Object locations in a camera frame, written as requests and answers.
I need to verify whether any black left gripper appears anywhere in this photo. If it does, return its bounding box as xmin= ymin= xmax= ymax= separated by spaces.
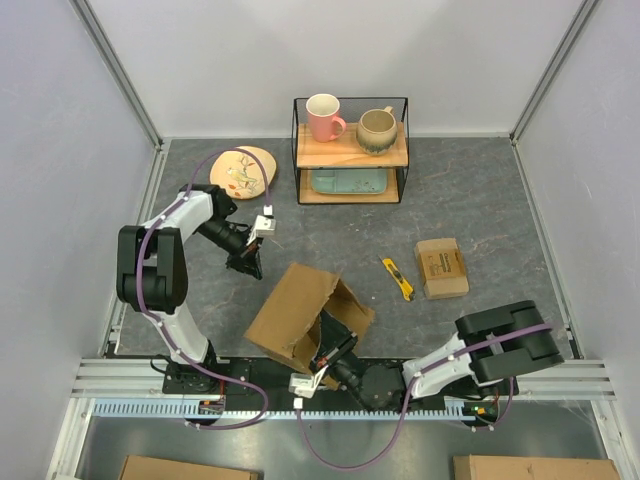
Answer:
xmin=196 ymin=218 xmax=263 ymax=281

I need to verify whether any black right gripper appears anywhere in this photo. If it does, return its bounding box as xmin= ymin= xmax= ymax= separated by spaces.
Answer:
xmin=309 ymin=308 xmax=375 ymax=414

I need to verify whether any brown cardboard express box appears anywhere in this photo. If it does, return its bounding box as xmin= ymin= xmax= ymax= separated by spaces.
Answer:
xmin=244 ymin=263 xmax=375 ymax=374

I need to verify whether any yellow utility knife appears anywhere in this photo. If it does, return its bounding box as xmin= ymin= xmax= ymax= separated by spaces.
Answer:
xmin=380 ymin=257 xmax=415 ymax=302

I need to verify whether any kraft scouring pads package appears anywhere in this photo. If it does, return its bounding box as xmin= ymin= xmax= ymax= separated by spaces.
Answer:
xmin=414 ymin=238 xmax=470 ymax=300

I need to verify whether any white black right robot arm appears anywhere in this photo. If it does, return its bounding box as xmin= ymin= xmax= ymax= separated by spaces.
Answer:
xmin=309 ymin=300 xmax=564 ymax=411

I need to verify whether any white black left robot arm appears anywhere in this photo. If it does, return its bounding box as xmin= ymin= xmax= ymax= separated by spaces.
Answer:
xmin=116 ymin=184 xmax=275 ymax=393

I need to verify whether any cardboard box bottom right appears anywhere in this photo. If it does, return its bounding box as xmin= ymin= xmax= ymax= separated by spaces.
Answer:
xmin=453 ymin=455 xmax=620 ymax=480

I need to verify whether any cardboard box bottom left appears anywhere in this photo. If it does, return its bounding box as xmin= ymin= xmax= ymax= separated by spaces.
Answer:
xmin=119 ymin=455 xmax=262 ymax=480

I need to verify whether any beige plate with bird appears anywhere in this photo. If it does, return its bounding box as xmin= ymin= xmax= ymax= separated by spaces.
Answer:
xmin=209 ymin=146 xmax=277 ymax=200

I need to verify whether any teal rectangular ceramic tray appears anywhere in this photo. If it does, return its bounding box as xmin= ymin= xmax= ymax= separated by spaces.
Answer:
xmin=311 ymin=169 xmax=388 ymax=195

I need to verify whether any pink ceramic mug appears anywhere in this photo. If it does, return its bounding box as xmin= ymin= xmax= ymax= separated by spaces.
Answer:
xmin=305 ymin=93 xmax=346 ymax=143

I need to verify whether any beige stoneware mug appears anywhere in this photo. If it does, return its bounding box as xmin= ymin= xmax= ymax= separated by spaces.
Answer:
xmin=356 ymin=106 xmax=398 ymax=156

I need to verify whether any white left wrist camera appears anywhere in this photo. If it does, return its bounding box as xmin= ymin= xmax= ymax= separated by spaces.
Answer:
xmin=246 ymin=215 xmax=276 ymax=245

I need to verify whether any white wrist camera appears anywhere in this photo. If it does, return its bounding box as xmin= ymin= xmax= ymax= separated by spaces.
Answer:
xmin=288 ymin=367 xmax=327 ymax=410
xmin=246 ymin=215 xmax=276 ymax=245

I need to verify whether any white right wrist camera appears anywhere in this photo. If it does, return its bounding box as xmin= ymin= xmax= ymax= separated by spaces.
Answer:
xmin=288 ymin=367 xmax=327 ymax=410

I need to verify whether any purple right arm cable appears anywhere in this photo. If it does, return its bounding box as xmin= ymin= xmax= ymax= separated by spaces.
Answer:
xmin=295 ymin=323 xmax=554 ymax=471

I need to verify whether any grey slotted cable duct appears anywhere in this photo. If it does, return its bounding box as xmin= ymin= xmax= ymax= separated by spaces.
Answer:
xmin=92 ymin=397 xmax=501 ymax=419

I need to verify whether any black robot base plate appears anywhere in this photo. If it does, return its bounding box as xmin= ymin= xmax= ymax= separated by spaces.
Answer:
xmin=152 ymin=357 xmax=518 ymax=414

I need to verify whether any black wire wooden shelf rack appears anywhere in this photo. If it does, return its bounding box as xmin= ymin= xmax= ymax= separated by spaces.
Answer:
xmin=291 ymin=96 xmax=410 ymax=205

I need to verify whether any aluminium frame rail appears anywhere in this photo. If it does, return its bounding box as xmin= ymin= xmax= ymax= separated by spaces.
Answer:
xmin=69 ymin=0 xmax=165 ymax=151

